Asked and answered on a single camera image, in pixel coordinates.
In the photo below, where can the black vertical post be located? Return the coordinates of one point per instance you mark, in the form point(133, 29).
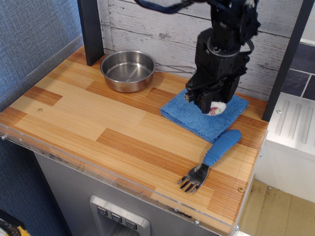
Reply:
point(294, 41)
point(91, 30)

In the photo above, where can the blue-handled metal fork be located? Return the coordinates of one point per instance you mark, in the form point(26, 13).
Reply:
point(195, 178)

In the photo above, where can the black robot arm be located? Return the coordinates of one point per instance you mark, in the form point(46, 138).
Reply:
point(234, 23)

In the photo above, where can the stainless steel pot with handle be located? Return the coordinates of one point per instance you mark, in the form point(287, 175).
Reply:
point(132, 71)

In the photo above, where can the plush sushi roll toy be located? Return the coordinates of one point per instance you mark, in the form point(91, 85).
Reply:
point(216, 108)

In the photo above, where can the silver dispenser button panel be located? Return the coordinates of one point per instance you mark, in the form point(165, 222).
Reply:
point(113, 220)

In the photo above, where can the clear acrylic edge guard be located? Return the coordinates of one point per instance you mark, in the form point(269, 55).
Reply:
point(130, 178)

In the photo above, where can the yellow black object at corner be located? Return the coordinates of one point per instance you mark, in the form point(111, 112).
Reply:
point(12, 227)

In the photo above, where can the black right vertical post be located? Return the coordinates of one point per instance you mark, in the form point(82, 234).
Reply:
point(294, 41)

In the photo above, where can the black left vertical post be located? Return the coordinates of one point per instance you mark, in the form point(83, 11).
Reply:
point(91, 30)

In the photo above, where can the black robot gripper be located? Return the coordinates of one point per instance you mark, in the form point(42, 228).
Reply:
point(217, 75)

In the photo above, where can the blue folded cloth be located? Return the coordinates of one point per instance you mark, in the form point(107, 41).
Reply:
point(190, 117)

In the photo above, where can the white ribbed sink unit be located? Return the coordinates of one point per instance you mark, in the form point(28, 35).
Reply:
point(287, 158)

